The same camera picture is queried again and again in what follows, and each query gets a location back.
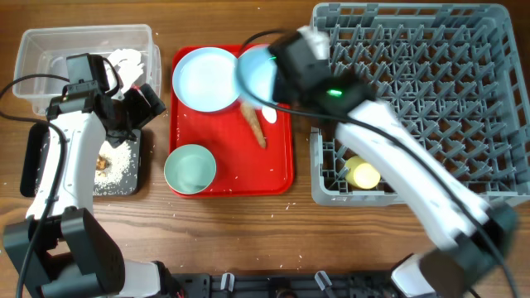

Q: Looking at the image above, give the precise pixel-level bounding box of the white plastic spoon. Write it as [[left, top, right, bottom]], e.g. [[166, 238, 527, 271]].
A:
[[262, 106, 277, 124]]

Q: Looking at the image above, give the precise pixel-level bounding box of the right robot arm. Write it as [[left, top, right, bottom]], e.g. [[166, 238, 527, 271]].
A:
[[268, 30, 518, 297]]

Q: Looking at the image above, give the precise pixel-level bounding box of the grey dishwasher rack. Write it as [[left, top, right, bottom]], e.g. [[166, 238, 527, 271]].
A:
[[311, 2, 529, 205]]

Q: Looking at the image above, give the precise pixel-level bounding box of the light blue rice bowl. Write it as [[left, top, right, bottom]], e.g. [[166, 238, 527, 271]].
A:
[[238, 44, 277, 104]]

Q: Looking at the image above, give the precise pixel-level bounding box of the red serving tray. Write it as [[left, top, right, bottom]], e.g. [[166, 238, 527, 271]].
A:
[[169, 94, 294, 199]]

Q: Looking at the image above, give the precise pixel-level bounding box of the light green bowl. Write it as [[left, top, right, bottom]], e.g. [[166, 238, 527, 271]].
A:
[[164, 144, 217, 195]]

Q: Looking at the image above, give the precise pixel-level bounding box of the large light blue plate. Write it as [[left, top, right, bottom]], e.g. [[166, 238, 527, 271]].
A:
[[172, 47, 239, 113]]

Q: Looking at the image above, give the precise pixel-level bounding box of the yellow plastic cup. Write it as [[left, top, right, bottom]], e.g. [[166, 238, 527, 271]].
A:
[[344, 156, 381, 190]]

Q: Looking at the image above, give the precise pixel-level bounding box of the clear plastic bin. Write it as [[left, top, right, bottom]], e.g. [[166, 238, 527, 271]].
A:
[[14, 24, 161, 95]]

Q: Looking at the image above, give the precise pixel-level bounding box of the dark brown food lump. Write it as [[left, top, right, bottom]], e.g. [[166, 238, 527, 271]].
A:
[[96, 156, 109, 176]]

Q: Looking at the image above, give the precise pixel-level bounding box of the black plastic tray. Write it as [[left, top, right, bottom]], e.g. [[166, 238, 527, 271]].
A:
[[19, 122, 142, 199]]

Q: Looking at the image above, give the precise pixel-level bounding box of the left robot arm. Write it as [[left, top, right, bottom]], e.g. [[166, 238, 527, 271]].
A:
[[3, 53, 185, 297]]

